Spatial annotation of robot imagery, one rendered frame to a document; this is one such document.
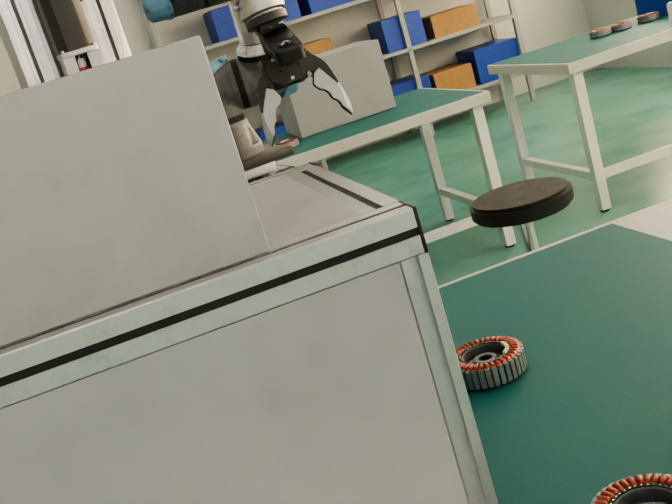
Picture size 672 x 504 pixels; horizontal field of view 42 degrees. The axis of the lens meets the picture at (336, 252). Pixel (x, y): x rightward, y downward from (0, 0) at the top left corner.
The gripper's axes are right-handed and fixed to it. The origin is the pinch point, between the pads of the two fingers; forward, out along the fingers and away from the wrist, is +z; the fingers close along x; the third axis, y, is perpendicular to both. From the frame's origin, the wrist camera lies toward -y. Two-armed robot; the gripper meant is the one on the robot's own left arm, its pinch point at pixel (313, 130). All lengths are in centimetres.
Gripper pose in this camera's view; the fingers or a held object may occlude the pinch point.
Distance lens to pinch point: 146.3
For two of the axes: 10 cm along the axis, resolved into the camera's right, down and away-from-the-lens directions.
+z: 3.7, 9.2, 1.2
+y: -1.7, -0.6, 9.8
